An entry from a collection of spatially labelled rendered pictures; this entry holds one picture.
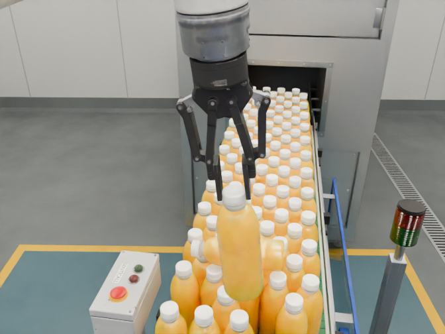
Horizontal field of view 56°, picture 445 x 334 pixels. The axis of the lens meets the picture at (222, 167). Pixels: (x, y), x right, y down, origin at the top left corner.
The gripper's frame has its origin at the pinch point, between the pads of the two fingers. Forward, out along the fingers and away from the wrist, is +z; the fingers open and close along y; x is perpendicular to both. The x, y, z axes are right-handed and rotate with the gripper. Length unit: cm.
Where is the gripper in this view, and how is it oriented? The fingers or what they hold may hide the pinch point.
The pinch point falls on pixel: (232, 178)
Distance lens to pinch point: 65.5
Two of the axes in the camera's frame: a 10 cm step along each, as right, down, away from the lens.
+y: 9.9, -0.5, -1.2
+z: 1.1, 8.3, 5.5
